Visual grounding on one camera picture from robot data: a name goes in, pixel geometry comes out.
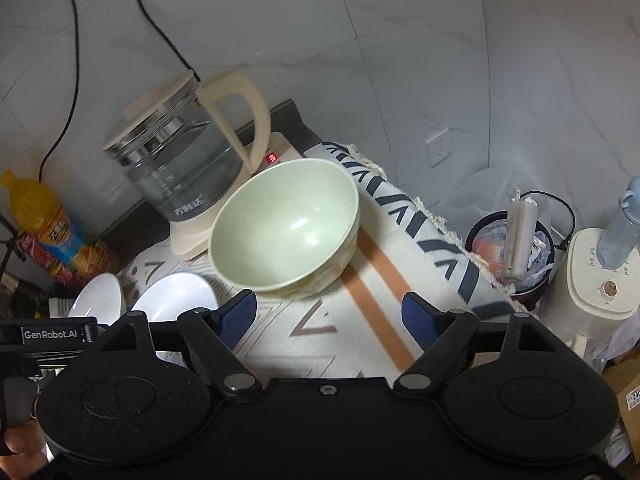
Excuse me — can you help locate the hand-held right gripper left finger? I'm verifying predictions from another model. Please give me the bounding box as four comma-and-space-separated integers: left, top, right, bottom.
102, 289, 263, 400

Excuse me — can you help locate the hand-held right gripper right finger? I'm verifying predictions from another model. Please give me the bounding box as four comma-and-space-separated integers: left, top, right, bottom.
392, 291, 567, 401

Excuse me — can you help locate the small white plate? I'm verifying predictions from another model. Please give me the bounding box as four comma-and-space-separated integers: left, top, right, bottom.
67, 272, 126, 319

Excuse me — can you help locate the large white plate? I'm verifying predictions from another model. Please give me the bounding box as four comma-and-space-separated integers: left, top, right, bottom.
131, 272, 219, 322

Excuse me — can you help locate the pale green bowl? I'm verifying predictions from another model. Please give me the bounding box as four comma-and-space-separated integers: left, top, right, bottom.
207, 158, 362, 293
252, 200, 362, 302

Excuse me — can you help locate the person's left hand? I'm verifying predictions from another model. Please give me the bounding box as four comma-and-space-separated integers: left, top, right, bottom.
0, 421, 51, 480

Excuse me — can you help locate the patterned table cloth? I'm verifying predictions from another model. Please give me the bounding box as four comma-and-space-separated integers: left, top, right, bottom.
117, 142, 521, 380

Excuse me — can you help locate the red snack packet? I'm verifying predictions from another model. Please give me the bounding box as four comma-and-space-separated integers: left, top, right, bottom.
15, 232, 66, 281

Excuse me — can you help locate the orange juice bottle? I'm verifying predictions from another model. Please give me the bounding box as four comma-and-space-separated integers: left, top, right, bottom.
0, 169, 119, 286

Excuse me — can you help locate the dark trash bin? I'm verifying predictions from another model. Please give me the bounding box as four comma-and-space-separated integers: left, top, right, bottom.
467, 212, 557, 312

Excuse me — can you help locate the white plastic wrapped tube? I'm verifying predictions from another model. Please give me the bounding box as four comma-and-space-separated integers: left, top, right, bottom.
501, 189, 540, 282

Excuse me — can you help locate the cream countertop appliance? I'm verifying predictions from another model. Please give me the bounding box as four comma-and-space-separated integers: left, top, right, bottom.
539, 227, 640, 357

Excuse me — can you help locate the cream kettle base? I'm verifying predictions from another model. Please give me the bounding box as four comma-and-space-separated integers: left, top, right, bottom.
167, 132, 302, 261

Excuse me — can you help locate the light blue water bottle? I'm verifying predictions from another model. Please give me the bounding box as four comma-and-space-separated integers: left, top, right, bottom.
595, 176, 640, 274

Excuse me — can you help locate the cardboard box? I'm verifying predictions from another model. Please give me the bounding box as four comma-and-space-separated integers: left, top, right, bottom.
601, 359, 640, 463

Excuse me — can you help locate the white wall socket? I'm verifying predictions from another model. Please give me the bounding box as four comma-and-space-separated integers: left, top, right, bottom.
426, 129, 454, 167

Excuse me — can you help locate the thin black looped cable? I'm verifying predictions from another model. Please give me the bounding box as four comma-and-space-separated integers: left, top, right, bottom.
520, 190, 577, 252

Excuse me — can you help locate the black power cable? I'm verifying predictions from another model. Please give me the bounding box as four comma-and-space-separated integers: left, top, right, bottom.
121, 0, 197, 73
37, 0, 81, 181

